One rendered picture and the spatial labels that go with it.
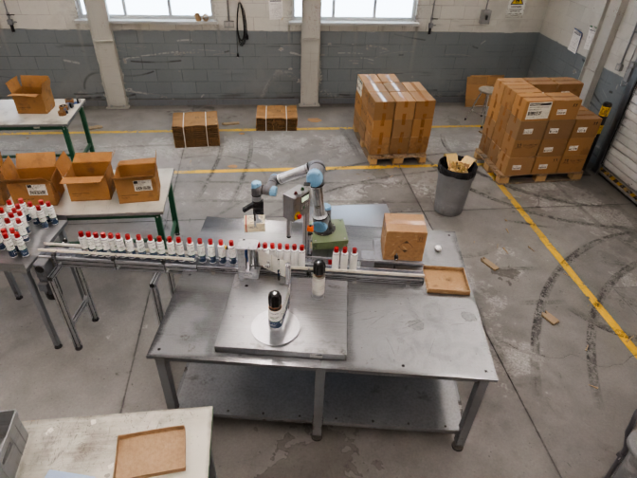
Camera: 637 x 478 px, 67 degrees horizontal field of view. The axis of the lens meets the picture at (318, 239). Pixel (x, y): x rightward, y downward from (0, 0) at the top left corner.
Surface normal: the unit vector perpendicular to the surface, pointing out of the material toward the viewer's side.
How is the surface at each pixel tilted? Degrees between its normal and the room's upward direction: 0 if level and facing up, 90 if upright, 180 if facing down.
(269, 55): 90
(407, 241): 90
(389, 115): 90
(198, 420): 0
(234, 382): 0
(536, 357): 0
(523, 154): 93
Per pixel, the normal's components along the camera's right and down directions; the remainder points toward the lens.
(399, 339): 0.04, -0.80
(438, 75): 0.11, 0.60
